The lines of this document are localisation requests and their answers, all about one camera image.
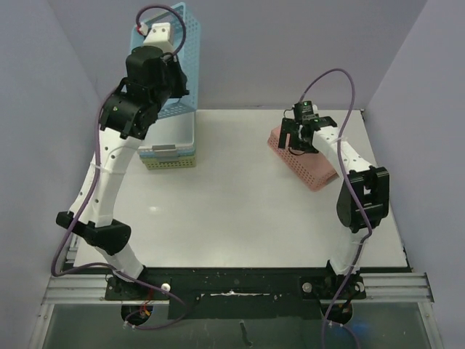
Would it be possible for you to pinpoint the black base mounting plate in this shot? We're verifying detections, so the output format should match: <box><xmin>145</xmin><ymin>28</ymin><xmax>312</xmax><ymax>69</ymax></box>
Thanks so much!
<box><xmin>105</xmin><ymin>268</ymin><xmax>366</xmax><ymax>320</ymax></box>

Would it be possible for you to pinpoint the white plastic basket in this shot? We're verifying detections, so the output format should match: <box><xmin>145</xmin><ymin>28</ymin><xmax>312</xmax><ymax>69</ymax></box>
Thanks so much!
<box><xmin>138</xmin><ymin>112</ymin><xmax>196</xmax><ymax>151</ymax></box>

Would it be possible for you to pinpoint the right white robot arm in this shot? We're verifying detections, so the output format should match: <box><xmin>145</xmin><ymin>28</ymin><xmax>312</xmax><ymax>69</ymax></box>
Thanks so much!
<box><xmin>278</xmin><ymin>100</ymin><xmax>389</xmax><ymax>297</ymax></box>

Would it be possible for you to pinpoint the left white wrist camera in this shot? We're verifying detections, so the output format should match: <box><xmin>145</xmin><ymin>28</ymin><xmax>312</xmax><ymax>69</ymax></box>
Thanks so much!
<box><xmin>140</xmin><ymin>22</ymin><xmax>174</xmax><ymax>53</ymax></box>

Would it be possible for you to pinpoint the green plastic basket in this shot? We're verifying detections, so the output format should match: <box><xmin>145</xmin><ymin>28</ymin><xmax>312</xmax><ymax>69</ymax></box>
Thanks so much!
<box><xmin>139</xmin><ymin>156</ymin><xmax>196</xmax><ymax>170</ymax></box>

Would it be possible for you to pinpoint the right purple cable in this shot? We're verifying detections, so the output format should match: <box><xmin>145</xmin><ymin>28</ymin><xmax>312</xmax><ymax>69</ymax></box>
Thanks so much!
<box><xmin>297</xmin><ymin>68</ymin><xmax>371</xmax><ymax>346</ymax></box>

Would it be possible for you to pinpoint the aluminium frame rail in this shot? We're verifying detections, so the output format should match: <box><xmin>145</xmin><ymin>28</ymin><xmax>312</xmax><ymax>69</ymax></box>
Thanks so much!
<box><xmin>41</xmin><ymin>273</ymin><xmax>434</xmax><ymax>305</ymax></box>

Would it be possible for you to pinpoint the blue plastic basket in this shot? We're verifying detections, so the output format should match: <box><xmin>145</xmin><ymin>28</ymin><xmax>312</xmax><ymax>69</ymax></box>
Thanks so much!
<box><xmin>136</xmin><ymin>2</ymin><xmax>201</xmax><ymax>119</ymax></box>
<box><xmin>137</xmin><ymin>149</ymin><xmax>195</xmax><ymax>161</ymax></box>

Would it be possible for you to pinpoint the pink plastic basket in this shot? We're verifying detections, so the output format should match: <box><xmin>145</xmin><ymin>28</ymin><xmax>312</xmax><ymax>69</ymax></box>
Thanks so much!
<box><xmin>267</xmin><ymin>127</ymin><xmax>338</xmax><ymax>192</ymax></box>

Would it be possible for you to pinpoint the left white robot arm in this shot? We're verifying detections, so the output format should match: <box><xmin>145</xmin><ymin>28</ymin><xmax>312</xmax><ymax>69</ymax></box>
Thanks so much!
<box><xmin>56</xmin><ymin>46</ymin><xmax>189</xmax><ymax>299</ymax></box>

